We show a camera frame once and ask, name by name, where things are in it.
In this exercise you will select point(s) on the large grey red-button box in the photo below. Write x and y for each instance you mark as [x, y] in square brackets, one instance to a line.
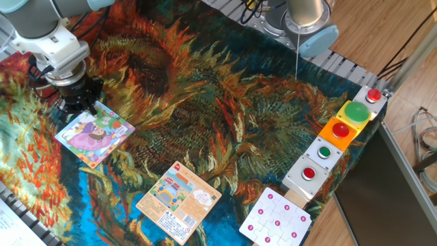
[300, 186]

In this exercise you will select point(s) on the sunflower painting cloth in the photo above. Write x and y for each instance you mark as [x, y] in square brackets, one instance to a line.
[222, 102]

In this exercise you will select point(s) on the yellow plastic item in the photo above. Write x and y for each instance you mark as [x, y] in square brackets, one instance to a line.
[252, 4]

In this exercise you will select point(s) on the princess picture puzzle board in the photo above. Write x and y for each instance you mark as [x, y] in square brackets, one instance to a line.
[94, 135]

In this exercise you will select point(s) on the pale wooden block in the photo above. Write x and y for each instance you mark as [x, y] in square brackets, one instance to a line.
[295, 199]

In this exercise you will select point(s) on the white printed paper sheet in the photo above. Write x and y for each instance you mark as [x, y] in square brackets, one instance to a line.
[15, 229]

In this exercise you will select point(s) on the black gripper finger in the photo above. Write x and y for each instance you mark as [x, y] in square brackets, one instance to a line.
[97, 89]
[68, 108]

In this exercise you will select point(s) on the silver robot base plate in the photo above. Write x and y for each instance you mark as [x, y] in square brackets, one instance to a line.
[263, 27]

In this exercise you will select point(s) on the yellow green mushroom-button box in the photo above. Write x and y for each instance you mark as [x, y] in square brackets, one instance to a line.
[356, 112]

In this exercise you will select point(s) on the orange red-button box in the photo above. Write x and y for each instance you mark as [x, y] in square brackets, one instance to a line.
[327, 138]

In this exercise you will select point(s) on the grey green-button box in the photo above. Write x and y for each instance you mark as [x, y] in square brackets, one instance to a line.
[333, 160]

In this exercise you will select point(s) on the small grey red-button box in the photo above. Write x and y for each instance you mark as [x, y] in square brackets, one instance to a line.
[373, 95]

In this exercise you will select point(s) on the dark flat panel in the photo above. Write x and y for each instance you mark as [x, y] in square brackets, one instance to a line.
[379, 191]

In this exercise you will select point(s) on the short aluminium frame beam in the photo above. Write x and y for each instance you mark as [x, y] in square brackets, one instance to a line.
[409, 58]

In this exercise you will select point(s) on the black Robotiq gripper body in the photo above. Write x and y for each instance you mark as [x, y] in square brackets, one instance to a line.
[75, 90]

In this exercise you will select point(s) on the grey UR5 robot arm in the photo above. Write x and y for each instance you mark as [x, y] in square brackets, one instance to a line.
[37, 24]

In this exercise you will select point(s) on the white puzzle with pink dots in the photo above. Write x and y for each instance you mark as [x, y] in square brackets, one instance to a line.
[276, 222]

